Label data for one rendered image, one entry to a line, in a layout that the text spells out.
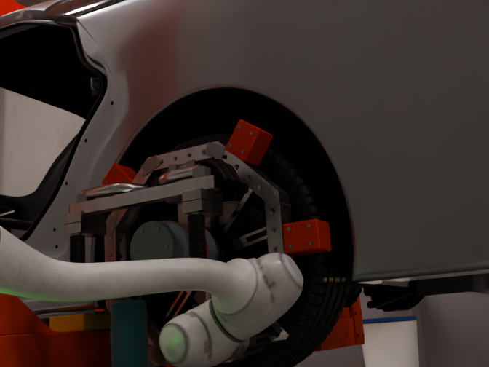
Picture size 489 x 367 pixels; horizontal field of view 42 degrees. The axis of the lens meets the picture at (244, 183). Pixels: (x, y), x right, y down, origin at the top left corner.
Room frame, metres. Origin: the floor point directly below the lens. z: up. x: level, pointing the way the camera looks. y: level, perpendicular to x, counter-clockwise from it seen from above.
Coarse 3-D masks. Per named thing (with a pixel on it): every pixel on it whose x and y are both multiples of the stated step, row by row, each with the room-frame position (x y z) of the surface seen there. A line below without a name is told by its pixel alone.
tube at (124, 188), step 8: (168, 168) 1.60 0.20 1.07; (176, 168) 1.59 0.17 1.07; (112, 184) 1.46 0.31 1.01; (120, 184) 1.46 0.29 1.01; (128, 184) 1.46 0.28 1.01; (136, 184) 1.47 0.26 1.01; (144, 184) 1.50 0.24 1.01; (88, 192) 1.49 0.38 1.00; (96, 192) 1.48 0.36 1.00; (104, 192) 1.47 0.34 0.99; (112, 192) 1.46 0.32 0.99; (120, 192) 1.47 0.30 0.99; (80, 200) 1.50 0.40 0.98; (88, 200) 1.50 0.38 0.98; (168, 200) 1.59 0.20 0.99; (176, 200) 1.58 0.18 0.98
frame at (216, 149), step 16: (208, 144) 1.54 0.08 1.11; (224, 144) 1.54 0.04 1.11; (160, 160) 1.62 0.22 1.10; (176, 160) 1.59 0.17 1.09; (224, 160) 1.52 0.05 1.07; (240, 160) 1.50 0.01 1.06; (144, 176) 1.66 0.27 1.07; (240, 176) 1.50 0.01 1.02; (256, 176) 1.48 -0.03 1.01; (256, 192) 1.48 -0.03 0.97; (272, 192) 1.46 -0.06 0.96; (128, 208) 1.67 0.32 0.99; (272, 208) 1.46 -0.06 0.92; (288, 208) 1.49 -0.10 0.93; (112, 224) 1.70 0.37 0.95; (128, 224) 1.73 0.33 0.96; (272, 224) 1.46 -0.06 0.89; (112, 240) 1.70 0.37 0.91; (128, 240) 1.74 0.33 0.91; (272, 240) 1.47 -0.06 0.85; (112, 256) 1.70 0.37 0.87; (128, 256) 1.74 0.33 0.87; (160, 352) 1.62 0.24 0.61
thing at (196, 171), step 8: (192, 160) 1.56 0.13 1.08; (184, 168) 1.36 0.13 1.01; (192, 168) 1.34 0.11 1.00; (200, 168) 1.33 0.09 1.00; (208, 168) 1.34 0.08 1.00; (160, 176) 1.40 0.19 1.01; (168, 176) 1.38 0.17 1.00; (176, 176) 1.37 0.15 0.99; (184, 176) 1.36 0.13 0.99; (192, 176) 1.35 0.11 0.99; (200, 176) 1.33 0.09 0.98; (160, 184) 1.42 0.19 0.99
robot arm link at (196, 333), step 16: (208, 304) 1.19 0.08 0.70; (176, 320) 1.16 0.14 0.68; (192, 320) 1.16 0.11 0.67; (208, 320) 1.17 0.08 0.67; (160, 336) 1.18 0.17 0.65; (176, 336) 1.15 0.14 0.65; (192, 336) 1.15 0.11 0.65; (208, 336) 1.17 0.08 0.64; (224, 336) 1.17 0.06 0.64; (176, 352) 1.16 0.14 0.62; (192, 352) 1.15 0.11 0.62; (208, 352) 1.18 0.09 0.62; (224, 352) 1.20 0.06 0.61
